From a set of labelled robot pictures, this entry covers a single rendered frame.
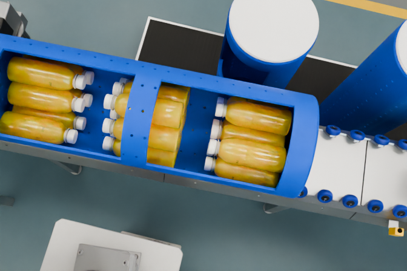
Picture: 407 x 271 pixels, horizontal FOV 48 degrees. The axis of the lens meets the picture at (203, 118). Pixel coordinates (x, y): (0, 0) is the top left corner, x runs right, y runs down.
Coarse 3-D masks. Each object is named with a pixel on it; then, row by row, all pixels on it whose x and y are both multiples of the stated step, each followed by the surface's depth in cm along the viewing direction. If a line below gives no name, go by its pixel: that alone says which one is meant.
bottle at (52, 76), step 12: (12, 60) 122; (24, 60) 123; (36, 60) 124; (12, 72) 122; (24, 72) 122; (36, 72) 122; (48, 72) 122; (60, 72) 122; (72, 72) 124; (36, 84) 123; (48, 84) 122; (60, 84) 122; (72, 84) 124
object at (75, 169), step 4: (52, 160) 191; (56, 164) 202; (60, 164) 199; (64, 164) 199; (68, 164) 206; (72, 164) 212; (64, 168) 213; (68, 168) 209; (72, 168) 213; (76, 168) 221; (80, 168) 228; (72, 172) 227; (76, 172) 222
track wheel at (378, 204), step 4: (372, 200) 133; (376, 200) 133; (368, 204) 134; (372, 204) 133; (376, 204) 132; (380, 204) 132; (368, 208) 134; (372, 208) 133; (376, 208) 133; (380, 208) 133; (372, 212) 134; (376, 212) 134
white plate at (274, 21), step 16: (240, 0) 141; (256, 0) 141; (272, 0) 142; (288, 0) 142; (304, 0) 142; (240, 16) 140; (256, 16) 140; (272, 16) 140; (288, 16) 140; (304, 16) 141; (240, 32) 138; (256, 32) 139; (272, 32) 139; (288, 32) 139; (304, 32) 139; (256, 48) 137; (272, 48) 137; (288, 48) 138; (304, 48) 138
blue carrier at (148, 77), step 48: (0, 48) 115; (48, 48) 118; (0, 96) 130; (96, 96) 138; (144, 96) 111; (192, 96) 136; (240, 96) 115; (288, 96) 117; (48, 144) 118; (96, 144) 133; (144, 144) 112; (192, 144) 137; (288, 144) 138; (288, 192) 117
